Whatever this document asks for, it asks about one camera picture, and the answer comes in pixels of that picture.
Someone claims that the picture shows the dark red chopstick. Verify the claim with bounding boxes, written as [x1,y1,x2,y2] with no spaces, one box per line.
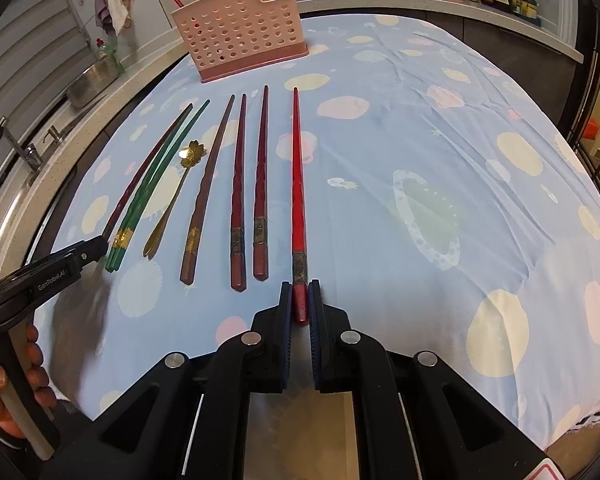
[252,86,268,281]
[230,94,247,292]

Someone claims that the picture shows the person's left hand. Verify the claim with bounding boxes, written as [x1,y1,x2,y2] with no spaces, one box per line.
[0,322,57,439]

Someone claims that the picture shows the brown chopstick gold band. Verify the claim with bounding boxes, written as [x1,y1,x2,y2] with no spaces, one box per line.
[180,94,235,285]

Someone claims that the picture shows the green dish soap bottle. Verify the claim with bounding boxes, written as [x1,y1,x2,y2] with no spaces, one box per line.
[95,38,123,72]

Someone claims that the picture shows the purple hanging cloth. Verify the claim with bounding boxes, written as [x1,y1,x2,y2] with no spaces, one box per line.
[94,0,116,37]

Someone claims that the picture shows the chrome kitchen faucet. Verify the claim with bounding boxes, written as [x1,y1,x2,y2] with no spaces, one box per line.
[0,102,44,174]

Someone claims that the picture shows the small dark jars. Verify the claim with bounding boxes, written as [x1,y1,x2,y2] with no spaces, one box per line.
[512,0,541,26]

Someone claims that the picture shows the bright red chopstick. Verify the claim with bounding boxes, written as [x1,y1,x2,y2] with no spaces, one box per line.
[291,88,309,326]

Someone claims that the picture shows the soap dispenser pump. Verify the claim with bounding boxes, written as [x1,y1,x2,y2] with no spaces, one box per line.
[43,126,62,144]

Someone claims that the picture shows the blue patterned tablecloth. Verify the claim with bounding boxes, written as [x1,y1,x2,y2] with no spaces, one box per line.
[35,14,600,446]

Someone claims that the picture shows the dark maroon chopstick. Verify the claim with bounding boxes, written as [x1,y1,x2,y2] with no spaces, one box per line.
[100,103,195,241]

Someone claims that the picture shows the white hanging towel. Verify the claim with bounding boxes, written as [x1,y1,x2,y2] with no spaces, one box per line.
[106,0,133,36]

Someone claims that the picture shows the pink perforated utensil holder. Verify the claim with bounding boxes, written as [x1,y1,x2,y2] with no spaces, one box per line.
[172,0,309,82]

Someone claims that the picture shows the gold flower spoon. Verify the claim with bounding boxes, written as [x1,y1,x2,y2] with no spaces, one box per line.
[143,140,207,260]

